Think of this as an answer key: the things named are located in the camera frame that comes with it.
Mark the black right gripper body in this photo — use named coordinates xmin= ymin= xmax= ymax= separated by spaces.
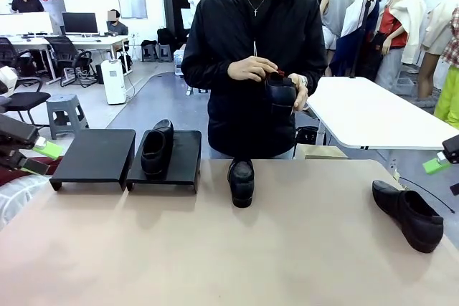
xmin=441 ymin=135 xmax=459 ymax=164

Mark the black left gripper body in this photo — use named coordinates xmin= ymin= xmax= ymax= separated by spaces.
xmin=0 ymin=112 xmax=40 ymax=173

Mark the black leather loafer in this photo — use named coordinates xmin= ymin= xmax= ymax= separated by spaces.
xmin=372 ymin=179 xmax=445 ymax=254
xmin=264 ymin=71 xmax=298 ymax=117

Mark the black pointed leather shoe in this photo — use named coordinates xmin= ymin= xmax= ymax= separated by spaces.
xmin=227 ymin=157 xmax=255 ymax=209
xmin=140 ymin=118 xmax=176 ymax=181

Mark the person's right forearm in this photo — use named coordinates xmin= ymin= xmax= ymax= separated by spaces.
xmin=181 ymin=53 xmax=234 ymax=88

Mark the person's left forearm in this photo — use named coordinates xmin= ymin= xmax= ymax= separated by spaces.
xmin=304 ymin=54 xmax=329 ymax=99

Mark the black shoe stand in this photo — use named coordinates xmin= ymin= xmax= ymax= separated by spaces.
xmin=49 ymin=128 xmax=137 ymax=192
xmin=126 ymin=129 xmax=203 ymax=195

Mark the person's left hand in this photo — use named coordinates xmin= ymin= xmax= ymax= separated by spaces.
xmin=286 ymin=72 xmax=310 ymax=112

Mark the person's right hand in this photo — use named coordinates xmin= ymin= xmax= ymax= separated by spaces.
xmin=228 ymin=55 xmax=279 ymax=83

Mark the dark red cloth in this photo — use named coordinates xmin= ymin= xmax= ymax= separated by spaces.
xmin=0 ymin=155 xmax=65 ymax=188

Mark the white plastic wrapped bundle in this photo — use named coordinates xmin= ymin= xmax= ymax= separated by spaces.
xmin=0 ymin=173 xmax=51 ymax=231

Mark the black office chair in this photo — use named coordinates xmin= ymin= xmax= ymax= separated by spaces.
xmin=48 ymin=36 xmax=98 ymax=88
xmin=3 ymin=75 xmax=52 ymax=138
xmin=0 ymin=37 xmax=35 ymax=77

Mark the mannequin in neon trousers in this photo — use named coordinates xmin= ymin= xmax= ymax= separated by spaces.
xmin=432 ymin=8 xmax=459 ymax=131

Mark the grey plastic stool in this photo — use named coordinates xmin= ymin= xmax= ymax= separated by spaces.
xmin=45 ymin=93 xmax=90 ymax=141

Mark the clear plastic bin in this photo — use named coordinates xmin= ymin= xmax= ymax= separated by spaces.
xmin=392 ymin=76 xmax=417 ymax=96

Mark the white table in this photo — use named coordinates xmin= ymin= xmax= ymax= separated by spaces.
xmin=306 ymin=75 xmax=459 ymax=151

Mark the white air purifier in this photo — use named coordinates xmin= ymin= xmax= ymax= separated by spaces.
xmin=100 ymin=59 xmax=128 ymax=105

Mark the light wooden box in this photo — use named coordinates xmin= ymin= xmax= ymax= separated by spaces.
xmin=293 ymin=143 xmax=349 ymax=160

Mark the white desk partition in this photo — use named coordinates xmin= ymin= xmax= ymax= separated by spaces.
xmin=0 ymin=11 xmax=53 ymax=37

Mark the white office desk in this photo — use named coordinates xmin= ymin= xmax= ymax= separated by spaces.
xmin=0 ymin=33 xmax=130 ymax=81

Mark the mannequin in beige jacket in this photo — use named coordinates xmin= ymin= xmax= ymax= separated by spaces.
xmin=417 ymin=0 xmax=459 ymax=102

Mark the black computer monitor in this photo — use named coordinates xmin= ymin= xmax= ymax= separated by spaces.
xmin=62 ymin=11 xmax=99 ymax=37

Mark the mannequin in red top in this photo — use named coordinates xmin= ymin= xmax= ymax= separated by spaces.
xmin=371 ymin=0 xmax=410 ymax=85

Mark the small grey stool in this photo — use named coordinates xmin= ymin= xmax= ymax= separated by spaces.
xmin=140 ymin=43 xmax=158 ymax=63
xmin=157 ymin=43 xmax=173 ymax=63

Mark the mannequin in cream jacket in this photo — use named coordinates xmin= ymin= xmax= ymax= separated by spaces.
xmin=389 ymin=0 xmax=427 ymax=67

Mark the seated person at desk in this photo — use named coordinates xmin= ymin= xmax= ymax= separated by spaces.
xmin=106 ymin=9 xmax=129 ymax=37

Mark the grey notice board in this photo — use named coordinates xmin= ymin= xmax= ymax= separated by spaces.
xmin=34 ymin=0 xmax=67 ymax=34

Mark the pack of water bottles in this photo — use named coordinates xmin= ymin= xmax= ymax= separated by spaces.
xmin=173 ymin=49 xmax=186 ymax=77

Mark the black backpack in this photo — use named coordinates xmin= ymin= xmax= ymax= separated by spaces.
xmin=156 ymin=27 xmax=176 ymax=56

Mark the mannequin in white navy jacket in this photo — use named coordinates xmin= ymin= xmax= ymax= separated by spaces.
xmin=328 ymin=0 xmax=382 ymax=78

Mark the mannequin in grey tank top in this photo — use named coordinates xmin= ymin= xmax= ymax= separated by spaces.
xmin=320 ymin=0 xmax=358 ymax=77

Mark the person in black jacket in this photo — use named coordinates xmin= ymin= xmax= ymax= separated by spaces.
xmin=181 ymin=0 xmax=329 ymax=160

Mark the white mannequin bust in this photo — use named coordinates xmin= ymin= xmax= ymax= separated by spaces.
xmin=181 ymin=0 xmax=202 ymax=31

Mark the thin black cable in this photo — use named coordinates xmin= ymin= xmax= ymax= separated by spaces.
xmin=397 ymin=176 xmax=458 ymax=214

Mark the black metal frame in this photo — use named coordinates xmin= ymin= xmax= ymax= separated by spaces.
xmin=294 ymin=125 xmax=326 ymax=146

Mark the silver cross necklace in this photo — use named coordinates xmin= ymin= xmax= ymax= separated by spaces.
xmin=243 ymin=0 xmax=273 ymax=17

